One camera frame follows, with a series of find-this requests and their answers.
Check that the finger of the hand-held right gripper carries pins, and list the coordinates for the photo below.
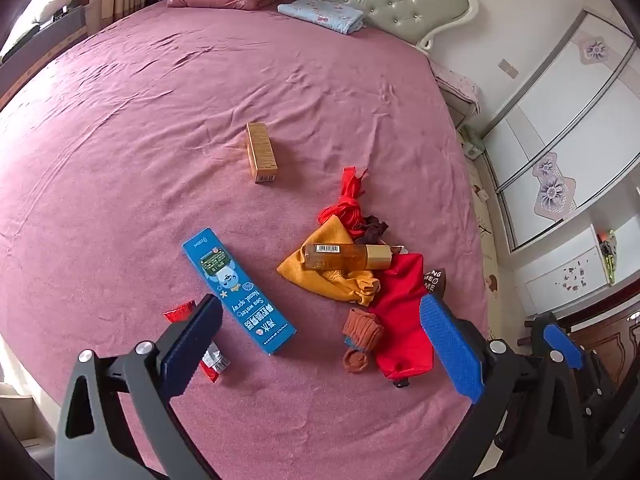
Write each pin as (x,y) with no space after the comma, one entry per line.
(537,330)
(562,344)

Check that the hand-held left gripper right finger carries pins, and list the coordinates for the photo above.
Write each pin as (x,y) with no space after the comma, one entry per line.
(450,350)

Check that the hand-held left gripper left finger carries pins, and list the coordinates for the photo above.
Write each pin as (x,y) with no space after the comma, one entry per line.
(192,340)

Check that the brown printed sock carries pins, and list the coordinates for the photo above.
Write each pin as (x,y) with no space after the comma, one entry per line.
(434,285)

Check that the red snack wrapper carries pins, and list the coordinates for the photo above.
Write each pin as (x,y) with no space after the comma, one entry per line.
(215,362)

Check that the brown wooden door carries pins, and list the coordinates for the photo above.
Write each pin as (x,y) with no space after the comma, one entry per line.
(615,330)

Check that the white sticker-covered cabinet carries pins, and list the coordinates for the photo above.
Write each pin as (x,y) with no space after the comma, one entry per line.
(560,280)

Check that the red cloth bag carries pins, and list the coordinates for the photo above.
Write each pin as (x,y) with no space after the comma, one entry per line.
(400,320)

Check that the blue nasal spray box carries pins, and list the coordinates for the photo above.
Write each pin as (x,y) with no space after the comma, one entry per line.
(230,285)

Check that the rust ribbed sock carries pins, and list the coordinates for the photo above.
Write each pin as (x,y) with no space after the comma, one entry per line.
(362,330)

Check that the green toy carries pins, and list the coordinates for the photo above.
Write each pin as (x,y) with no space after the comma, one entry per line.
(609,255)

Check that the printed play mat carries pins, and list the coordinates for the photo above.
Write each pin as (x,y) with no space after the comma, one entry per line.
(482,210)

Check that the amber glass bottle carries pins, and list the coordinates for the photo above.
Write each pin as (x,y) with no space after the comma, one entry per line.
(335,256)

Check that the red ribbon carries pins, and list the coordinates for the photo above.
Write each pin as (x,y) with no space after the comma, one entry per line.
(350,200)

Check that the pale green storage box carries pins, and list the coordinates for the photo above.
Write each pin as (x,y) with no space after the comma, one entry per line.
(472,142)

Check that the gold cardboard box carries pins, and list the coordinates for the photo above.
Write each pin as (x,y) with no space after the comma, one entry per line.
(260,152)

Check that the white floral sliding wardrobe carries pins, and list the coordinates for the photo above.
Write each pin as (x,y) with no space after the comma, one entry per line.
(550,125)

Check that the pink bed sheet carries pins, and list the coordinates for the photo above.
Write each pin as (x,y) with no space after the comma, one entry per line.
(150,135)

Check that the floral mattress cover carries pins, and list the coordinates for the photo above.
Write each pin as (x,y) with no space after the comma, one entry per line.
(457,85)

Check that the dark wooden ledge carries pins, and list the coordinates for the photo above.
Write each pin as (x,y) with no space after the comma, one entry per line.
(45,45)

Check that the folded blue printed cloth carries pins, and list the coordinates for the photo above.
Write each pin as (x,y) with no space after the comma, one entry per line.
(320,12)

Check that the wall switch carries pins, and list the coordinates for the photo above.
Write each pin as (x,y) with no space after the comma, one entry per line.
(508,68)

